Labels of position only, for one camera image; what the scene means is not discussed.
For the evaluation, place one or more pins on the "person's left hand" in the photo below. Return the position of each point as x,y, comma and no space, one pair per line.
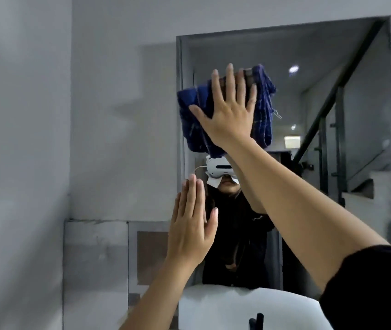
188,233

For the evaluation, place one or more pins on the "person's right hand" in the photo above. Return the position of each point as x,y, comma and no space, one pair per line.
231,120

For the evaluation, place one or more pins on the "person's right little finger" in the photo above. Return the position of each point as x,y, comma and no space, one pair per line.
252,98

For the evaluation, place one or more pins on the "person's left middle finger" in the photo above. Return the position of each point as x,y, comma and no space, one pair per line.
191,199

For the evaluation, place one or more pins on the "person's left thumb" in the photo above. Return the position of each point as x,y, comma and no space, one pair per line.
211,226

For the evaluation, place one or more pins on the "person's right thumb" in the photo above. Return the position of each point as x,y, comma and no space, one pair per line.
201,117

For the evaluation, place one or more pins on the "person's right middle finger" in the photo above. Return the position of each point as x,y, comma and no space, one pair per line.
230,84

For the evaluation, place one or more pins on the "person's left little finger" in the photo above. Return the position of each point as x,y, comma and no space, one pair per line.
176,207

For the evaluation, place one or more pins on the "blue cleaning cloth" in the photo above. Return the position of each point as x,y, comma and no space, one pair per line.
195,103

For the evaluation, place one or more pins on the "person's right forearm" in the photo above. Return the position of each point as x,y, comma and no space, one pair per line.
295,209

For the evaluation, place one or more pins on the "person's left forearm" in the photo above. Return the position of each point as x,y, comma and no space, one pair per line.
161,298

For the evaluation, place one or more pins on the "white head-worn headset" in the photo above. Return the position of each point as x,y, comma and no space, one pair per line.
217,166

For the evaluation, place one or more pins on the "black stair railing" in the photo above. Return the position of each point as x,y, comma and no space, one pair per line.
332,96

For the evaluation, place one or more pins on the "white sink basin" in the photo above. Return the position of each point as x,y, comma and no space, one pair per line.
216,309

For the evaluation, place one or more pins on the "black faucet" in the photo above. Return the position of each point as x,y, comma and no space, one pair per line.
258,323

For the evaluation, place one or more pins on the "black shirt sleeve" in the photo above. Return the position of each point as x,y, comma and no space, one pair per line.
374,292

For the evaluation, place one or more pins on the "wall mirror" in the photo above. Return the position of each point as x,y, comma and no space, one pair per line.
319,61

